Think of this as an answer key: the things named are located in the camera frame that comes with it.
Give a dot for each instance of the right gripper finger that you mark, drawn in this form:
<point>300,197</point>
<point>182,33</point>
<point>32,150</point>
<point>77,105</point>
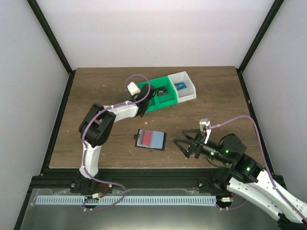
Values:
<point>191,135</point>
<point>186,146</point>

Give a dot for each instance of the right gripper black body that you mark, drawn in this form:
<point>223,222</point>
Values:
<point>198,146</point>

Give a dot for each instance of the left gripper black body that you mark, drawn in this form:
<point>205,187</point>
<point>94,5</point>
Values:
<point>147,105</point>

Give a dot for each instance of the black leather card holder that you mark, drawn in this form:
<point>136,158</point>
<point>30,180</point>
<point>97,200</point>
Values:
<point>157,141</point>

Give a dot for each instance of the red striped credit card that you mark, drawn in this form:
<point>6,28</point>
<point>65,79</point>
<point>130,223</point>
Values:
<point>144,138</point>

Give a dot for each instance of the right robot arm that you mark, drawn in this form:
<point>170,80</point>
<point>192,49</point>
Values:
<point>242,175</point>

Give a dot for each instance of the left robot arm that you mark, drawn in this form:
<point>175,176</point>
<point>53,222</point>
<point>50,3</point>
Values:
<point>97,125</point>

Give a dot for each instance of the black card in bin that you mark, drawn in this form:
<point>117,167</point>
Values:
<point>161,91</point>

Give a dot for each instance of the blue card in bin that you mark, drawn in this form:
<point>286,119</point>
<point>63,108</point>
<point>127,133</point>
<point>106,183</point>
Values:
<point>180,86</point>

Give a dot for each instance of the large green storage bin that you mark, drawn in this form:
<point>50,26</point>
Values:
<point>144,89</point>

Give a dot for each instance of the middle green storage bin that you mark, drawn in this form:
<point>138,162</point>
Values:
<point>168,99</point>

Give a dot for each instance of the white storage bin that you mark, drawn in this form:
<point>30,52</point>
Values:
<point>185,94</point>

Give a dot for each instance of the metal front plate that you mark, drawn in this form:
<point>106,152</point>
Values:
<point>118,217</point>

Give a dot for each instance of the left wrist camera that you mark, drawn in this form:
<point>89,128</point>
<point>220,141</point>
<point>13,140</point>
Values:
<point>133,88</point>

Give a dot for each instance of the right black side rail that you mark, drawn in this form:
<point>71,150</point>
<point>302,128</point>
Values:
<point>253,116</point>

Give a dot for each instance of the black side rail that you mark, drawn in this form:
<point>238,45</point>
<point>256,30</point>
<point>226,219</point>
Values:
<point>253,116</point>
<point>56,127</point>

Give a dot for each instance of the left black side rail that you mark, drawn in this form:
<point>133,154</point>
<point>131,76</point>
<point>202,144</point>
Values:
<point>56,127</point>

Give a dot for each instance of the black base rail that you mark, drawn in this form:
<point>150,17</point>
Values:
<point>207,180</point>

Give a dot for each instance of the black frame post right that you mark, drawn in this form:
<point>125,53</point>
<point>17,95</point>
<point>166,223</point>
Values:
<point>260,34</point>

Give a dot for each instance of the black frame post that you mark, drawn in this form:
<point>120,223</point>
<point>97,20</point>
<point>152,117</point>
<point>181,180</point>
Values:
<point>260,34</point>
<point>49,34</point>

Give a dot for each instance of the black frame post left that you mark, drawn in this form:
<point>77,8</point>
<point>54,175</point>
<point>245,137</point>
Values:
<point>49,34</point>

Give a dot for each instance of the light blue cable duct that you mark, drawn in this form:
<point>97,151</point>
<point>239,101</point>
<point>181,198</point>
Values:
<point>193,200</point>

